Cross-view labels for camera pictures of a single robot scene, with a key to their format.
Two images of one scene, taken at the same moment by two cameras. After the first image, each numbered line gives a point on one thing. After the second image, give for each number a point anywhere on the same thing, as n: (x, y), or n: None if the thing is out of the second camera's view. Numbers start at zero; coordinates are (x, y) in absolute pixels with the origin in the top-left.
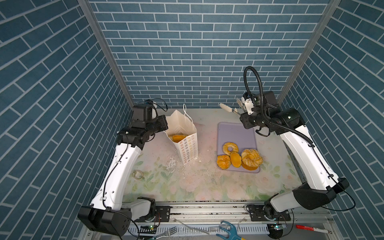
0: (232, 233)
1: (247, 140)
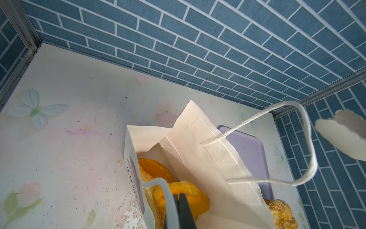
0: None
1: (249, 148)
